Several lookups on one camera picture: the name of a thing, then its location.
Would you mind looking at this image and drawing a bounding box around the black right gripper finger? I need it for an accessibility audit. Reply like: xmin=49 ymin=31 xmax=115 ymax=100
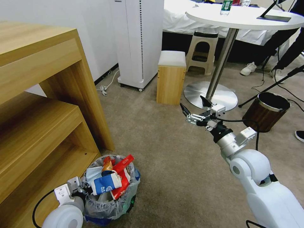
xmin=200 ymin=95 xmax=215 ymax=112
xmin=180 ymin=102 xmax=203 ymax=125

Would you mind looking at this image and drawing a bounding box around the trash bin with clear bag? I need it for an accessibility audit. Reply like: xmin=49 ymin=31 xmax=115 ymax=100
xmin=80 ymin=154 xmax=141 ymax=221

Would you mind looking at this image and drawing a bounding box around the wood-grain trash bin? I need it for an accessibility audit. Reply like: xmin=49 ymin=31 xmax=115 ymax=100
xmin=242 ymin=92 xmax=291 ymax=132

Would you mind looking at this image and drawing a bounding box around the blue face mask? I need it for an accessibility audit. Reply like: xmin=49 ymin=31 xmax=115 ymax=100
xmin=85 ymin=166 xmax=104 ymax=186

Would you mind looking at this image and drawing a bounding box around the blue and white carton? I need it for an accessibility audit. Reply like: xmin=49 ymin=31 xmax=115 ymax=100
xmin=93 ymin=173 xmax=121 ymax=196

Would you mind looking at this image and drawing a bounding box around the orange snack packet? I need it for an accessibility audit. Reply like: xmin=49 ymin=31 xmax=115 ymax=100
xmin=102 ymin=156 xmax=116 ymax=176

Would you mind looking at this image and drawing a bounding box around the red paper cup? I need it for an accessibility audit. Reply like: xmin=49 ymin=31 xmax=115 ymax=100
xmin=111 ymin=170 xmax=131 ymax=200

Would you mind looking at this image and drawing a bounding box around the wooden stool with white cushion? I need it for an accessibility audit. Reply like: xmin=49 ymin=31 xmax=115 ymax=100
xmin=156 ymin=50 xmax=187 ymax=106

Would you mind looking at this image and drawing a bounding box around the beige plastic stool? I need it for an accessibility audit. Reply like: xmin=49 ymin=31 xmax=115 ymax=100
xmin=186 ymin=31 xmax=219 ymax=76

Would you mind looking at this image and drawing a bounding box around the red snack wrapper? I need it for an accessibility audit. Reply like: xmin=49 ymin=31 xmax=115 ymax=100
xmin=115 ymin=154 xmax=135 ymax=172

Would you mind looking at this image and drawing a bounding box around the black tripod leg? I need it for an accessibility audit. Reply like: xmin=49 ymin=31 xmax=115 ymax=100
xmin=238 ymin=64 xmax=304 ymax=108

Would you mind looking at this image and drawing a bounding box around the round white table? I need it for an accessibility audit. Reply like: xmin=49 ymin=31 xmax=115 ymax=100
xmin=183 ymin=4 xmax=304 ymax=112

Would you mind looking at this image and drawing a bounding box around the wooden shelf unit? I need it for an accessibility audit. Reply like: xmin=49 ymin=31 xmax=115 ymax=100
xmin=0 ymin=21 xmax=115 ymax=228

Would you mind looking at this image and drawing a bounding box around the white air purifier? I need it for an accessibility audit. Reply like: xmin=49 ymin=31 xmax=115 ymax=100
xmin=113 ymin=0 xmax=165 ymax=92

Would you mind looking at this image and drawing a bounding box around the green plastic bottle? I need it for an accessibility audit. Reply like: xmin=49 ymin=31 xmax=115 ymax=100
xmin=220 ymin=0 xmax=232 ymax=16

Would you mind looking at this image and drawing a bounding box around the person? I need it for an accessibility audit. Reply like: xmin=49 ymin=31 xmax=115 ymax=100
xmin=240 ymin=0 xmax=304 ymax=78

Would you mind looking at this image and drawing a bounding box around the black tablet stand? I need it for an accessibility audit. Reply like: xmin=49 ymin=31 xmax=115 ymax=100
xmin=256 ymin=0 xmax=292 ymax=23

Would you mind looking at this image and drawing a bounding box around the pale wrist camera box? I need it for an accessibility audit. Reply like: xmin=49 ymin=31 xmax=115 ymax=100
xmin=211 ymin=103 xmax=226 ymax=117

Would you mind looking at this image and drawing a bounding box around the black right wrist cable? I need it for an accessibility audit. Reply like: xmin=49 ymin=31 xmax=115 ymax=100
xmin=215 ymin=116 xmax=261 ymax=151

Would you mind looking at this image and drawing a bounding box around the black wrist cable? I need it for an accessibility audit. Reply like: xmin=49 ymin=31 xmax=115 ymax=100
xmin=215 ymin=116 xmax=261 ymax=151
xmin=32 ymin=189 xmax=57 ymax=228

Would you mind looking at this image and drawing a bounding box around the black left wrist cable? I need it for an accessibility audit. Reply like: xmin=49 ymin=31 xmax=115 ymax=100
xmin=32 ymin=189 xmax=57 ymax=228

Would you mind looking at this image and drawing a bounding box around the black floor cable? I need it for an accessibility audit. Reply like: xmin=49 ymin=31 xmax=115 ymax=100
xmin=251 ymin=50 xmax=304 ymax=105

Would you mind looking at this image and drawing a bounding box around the white power cord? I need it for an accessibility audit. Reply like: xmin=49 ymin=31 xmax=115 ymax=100
xmin=96 ymin=69 xmax=120 ymax=96

